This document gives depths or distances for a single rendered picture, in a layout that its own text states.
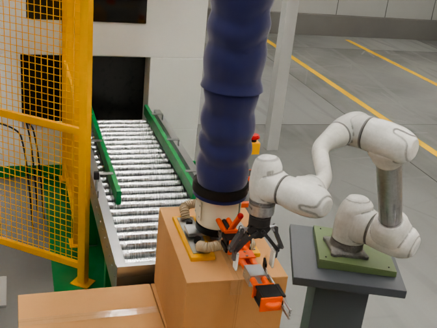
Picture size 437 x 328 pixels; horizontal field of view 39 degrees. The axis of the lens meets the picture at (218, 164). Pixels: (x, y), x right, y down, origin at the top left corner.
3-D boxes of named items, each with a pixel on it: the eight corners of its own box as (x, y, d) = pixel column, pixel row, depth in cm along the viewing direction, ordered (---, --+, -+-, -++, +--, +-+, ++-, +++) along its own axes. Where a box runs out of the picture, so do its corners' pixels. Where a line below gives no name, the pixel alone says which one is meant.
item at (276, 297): (251, 296, 205) (252, 284, 203) (271, 295, 207) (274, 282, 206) (259, 312, 198) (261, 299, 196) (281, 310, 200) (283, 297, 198)
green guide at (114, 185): (77, 114, 499) (77, 103, 495) (91, 114, 502) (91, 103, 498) (103, 205, 359) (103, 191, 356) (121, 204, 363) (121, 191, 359)
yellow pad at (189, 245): (172, 219, 270) (172, 209, 268) (194, 218, 273) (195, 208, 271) (190, 262, 240) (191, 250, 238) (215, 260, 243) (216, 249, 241)
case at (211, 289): (153, 281, 295) (158, 207, 280) (233, 276, 306) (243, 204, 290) (178, 368, 242) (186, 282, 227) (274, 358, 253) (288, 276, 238)
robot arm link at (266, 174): (240, 197, 207) (272, 211, 200) (246, 154, 201) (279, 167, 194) (259, 188, 215) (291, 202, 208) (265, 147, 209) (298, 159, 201)
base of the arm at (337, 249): (355, 237, 307) (357, 227, 305) (369, 260, 287) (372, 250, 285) (320, 233, 305) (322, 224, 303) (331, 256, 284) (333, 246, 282)
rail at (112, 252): (73, 131, 503) (73, 109, 496) (80, 131, 505) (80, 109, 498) (114, 299, 302) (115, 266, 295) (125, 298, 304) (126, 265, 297)
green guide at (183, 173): (143, 114, 515) (144, 103, 511) (155, 114, 518) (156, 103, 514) (192, 201, 376) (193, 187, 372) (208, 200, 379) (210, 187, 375)
